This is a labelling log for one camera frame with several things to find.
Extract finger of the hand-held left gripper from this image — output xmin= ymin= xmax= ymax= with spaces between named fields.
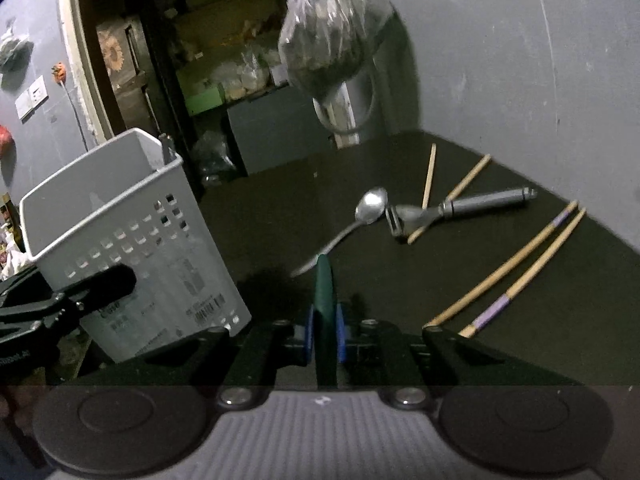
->
xmin=52 ymin=265 xmax=138 ymax=318

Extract green box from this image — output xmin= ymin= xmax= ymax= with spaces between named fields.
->
xmin=186 ymin=85 xmax=226 ymax=115

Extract clear plastic bags of goods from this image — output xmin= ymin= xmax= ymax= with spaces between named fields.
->
xmin=210 ymin=50 xmax=273 ymax=101

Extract dark plastic bags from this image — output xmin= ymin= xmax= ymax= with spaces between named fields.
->
xmin=192 ymin=130 xmax=238 ymax=186

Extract metal handled peeler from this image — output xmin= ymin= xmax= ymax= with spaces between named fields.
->
xmin=385 ymin=186 xmax=538 ymax=238

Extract hanging clear plastic bag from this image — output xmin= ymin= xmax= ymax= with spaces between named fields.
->
xmin=279 ymin=0 xmax=396 ymax=96

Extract sunflower sticker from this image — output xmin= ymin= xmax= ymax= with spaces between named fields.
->
xmin=97 ymin=30 xmax=126 ymax=73

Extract purple banded bamboo chopstick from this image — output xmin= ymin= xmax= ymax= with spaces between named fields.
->
xmin=424 ymin=201 xmax=578 ymax=328
xmin=459 ymin=208 xmax=587 ymax=337

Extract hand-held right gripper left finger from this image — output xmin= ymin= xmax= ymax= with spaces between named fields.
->
xmin=75 ymin=305 xmax=318 ymax=411

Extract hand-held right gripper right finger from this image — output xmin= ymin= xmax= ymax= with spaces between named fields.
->
xmin=335 ymin=302 xmax=576 ymax=411

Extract white perforated utensil basket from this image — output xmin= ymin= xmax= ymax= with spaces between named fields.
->
xmin=19 ymin=127 xmax=252 ymax=365

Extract dark wooden door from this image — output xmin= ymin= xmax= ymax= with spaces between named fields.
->
xmin=92 ymin=12 xmax=156 ymax=133

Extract small white box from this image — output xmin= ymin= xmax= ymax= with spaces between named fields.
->
xmin=270 ymin=55 xmax=291 ymax=86

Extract wall switch plate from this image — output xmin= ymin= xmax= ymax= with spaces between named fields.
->
xmin=15 ymin=76 xmax=50 ymax=122

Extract wooden door frame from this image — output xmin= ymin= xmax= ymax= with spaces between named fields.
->
xmin=55 ymin=0 xmax=131 ymax=151

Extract wooden shelf unit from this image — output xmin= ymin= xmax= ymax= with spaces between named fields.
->
xmin=150 ymin=0 xmax=301 ymax=116

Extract green handled knife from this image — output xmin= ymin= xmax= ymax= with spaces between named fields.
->
xmin=314 ymin=254 xmax=340 ymax=391

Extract grey cabinet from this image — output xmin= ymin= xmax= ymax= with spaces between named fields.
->
xmin=227 ymin=92 xmax=341 ymax=176

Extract plain bamboo chopstick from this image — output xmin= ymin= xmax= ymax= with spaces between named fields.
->
xmin=422 ymin=143 xmax=437 ymax=209
xmin=407 ymin=154 xmax=492 ymax=245

